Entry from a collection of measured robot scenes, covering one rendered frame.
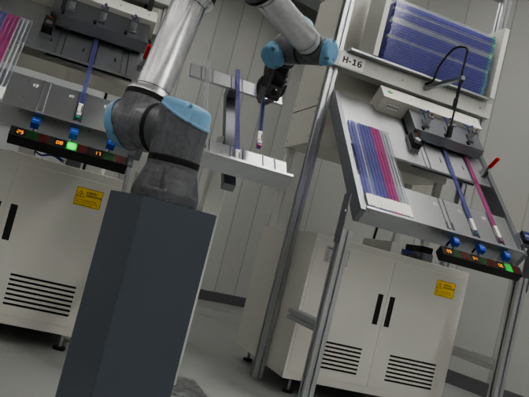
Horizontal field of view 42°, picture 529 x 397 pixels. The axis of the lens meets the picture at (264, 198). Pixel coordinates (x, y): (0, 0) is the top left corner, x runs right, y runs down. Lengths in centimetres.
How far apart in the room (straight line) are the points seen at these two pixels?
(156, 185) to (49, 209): 98
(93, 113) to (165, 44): 60
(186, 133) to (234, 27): 432
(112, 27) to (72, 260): 83
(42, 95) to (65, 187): 36
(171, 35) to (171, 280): 58
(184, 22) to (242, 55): 411
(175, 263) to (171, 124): 30
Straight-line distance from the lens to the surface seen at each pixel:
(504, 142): 455
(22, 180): 241
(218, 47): 568
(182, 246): 147
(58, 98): 222
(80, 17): 256
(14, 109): 211
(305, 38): 188
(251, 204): 583
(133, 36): 255
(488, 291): 436
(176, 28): 168
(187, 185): 148
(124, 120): 159
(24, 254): 242
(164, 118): 151
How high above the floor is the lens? 50
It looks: 4 degrees up
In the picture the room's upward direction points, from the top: 14 degrees clockwise
